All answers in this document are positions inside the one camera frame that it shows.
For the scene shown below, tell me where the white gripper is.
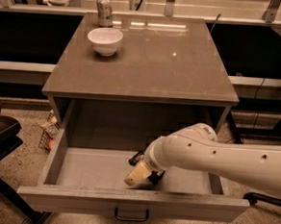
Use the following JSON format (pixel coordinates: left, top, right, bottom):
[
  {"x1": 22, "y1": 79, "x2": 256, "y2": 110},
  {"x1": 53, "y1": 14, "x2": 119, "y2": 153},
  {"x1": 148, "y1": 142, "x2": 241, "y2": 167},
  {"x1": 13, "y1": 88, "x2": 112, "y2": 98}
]
[{"x1": 124, "y1": 137, "x2": 166, "y2": 186}]

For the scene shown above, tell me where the black rxbar chocolate wrapper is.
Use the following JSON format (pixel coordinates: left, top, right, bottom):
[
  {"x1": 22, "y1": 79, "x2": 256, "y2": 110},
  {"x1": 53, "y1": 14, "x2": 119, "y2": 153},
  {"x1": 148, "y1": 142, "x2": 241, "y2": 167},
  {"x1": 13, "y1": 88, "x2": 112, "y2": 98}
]
[{"x1": 128, "y1": 151, "x2": 165, "y2": 186}]

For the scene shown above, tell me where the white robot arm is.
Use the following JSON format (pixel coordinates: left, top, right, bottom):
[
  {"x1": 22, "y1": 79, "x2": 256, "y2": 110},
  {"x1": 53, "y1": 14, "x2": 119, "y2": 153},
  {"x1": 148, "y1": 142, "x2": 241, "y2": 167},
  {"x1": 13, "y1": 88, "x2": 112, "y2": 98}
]
[{"x1": 125, "y1": 123, "x2": 281, "y2": 198}]

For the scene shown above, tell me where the open grey top drawer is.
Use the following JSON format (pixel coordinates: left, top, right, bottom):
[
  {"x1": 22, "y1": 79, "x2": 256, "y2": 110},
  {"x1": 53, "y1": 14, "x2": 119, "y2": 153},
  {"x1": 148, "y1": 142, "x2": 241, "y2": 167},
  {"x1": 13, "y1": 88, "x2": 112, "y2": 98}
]
[{"x1": 15, "y1": 93, "x2": 257, "y2": 224}]

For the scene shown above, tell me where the grey cabinet counter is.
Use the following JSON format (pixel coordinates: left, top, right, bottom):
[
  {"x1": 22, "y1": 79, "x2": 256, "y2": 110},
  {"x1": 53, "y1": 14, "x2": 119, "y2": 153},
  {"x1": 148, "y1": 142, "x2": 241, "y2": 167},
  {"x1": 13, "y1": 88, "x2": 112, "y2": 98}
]
[{"x1": 42, "y1": 13, "x2": 239, "y2": 130}]

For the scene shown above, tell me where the black chair base leg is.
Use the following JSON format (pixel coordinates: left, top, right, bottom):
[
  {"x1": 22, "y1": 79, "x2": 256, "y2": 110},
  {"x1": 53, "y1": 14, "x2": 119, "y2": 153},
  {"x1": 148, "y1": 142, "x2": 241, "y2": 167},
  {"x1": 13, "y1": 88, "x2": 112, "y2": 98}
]
[{"x1": 243, "y1": 192, "x2": 281, "y2": 208}]

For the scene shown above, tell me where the white ceramic bowl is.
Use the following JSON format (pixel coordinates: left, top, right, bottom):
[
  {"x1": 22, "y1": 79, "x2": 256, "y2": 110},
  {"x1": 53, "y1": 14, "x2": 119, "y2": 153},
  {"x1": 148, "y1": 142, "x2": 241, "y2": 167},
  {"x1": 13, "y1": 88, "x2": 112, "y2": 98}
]
[{"x1": 87, "y1": 27, "x2": 123, "y2": 57}]

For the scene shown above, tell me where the black chair at left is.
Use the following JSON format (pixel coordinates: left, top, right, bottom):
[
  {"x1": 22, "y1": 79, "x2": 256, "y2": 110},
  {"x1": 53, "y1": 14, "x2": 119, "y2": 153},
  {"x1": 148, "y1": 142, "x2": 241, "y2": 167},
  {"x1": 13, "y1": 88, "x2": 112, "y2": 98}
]
[{"x1": 0, "y1": 106, "x2": 50, "y2": 224}]

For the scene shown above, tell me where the green white soda can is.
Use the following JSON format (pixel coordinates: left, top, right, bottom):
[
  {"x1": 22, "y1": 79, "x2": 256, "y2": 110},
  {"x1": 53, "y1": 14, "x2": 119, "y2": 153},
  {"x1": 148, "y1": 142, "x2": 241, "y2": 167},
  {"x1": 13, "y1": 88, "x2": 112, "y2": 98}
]
[{"x1": 96, "y1": 0, "x2": 113, "y2": 28}]

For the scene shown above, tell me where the black drawer handle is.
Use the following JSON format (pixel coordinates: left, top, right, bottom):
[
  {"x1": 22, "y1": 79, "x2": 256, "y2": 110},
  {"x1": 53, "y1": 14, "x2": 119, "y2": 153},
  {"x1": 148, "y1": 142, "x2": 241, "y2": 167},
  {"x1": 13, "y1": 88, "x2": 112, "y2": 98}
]
[{"x1": 114, "y1": 208, "x2": 150, "y2": 222}]

